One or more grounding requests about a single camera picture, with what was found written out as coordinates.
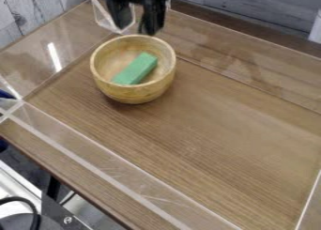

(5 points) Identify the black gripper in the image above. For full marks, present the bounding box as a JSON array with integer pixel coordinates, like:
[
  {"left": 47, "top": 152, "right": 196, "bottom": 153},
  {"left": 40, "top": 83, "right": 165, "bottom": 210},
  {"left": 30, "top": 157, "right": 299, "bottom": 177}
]
[{"left": 107, "top": 0, "right": 167, "bottom": 36}]

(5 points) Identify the green rectangular block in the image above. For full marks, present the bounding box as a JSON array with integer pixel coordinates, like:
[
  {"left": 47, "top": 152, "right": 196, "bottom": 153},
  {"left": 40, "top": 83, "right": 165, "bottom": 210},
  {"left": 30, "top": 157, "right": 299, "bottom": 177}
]
[{"left": 111, "top": 53, "right": 158, "bottom": 84}]

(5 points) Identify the light wooden bowl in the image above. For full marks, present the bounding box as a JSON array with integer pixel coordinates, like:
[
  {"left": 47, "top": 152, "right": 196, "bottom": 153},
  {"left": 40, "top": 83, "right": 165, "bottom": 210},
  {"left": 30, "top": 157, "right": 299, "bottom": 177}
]
[{"left": 90, "top": 35, "right": 177, "bottom": 104}]

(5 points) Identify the black table leg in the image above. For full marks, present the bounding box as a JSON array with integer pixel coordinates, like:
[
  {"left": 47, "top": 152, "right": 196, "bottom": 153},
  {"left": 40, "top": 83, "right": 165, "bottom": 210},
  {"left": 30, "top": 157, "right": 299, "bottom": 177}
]
[{"left": 47, "top": 176, "right": 62, "bottom": 201}]

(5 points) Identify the clear acrylic corner bracket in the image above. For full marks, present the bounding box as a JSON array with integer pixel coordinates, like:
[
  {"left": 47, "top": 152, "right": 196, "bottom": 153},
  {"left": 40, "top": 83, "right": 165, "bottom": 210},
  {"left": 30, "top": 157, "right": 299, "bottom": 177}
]
[{"left": 91, "top": 0, "right": 135, "bottom": 34}]

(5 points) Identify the clear acrylic front wall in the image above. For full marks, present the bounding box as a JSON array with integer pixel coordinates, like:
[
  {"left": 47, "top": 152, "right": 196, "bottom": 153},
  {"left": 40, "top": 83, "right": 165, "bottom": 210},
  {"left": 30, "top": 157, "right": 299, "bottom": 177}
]
[{"left": 0, "top": 83, "right": 241, "bottom": 230}]

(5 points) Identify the black metal base plate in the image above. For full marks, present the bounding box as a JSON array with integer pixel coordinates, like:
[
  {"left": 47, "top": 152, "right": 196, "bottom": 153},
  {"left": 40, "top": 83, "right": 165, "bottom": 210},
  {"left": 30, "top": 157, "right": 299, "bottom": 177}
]
[{"left": 40, "top": 193, "right": 93, "bottom": 230}]

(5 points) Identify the black cable loop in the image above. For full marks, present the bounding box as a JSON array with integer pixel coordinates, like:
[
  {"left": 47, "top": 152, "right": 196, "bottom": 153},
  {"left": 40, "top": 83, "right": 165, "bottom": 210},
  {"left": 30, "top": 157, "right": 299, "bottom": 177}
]
[{"left": 0, "top": 195, "right": 43, "bottom": 230}]

